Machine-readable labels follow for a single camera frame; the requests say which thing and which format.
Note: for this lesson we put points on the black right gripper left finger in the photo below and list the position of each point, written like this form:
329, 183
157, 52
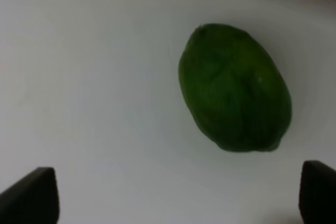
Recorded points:
33, 199

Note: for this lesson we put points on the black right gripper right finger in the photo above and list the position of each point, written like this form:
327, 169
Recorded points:
317, 193

